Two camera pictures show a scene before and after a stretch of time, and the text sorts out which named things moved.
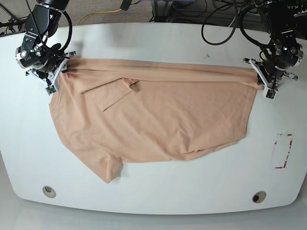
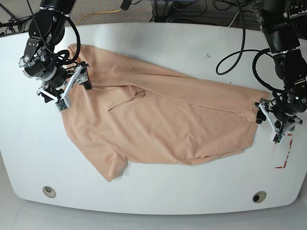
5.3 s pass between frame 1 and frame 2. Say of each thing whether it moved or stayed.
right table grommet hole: stayed
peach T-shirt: moved
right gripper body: moved
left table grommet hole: stayed
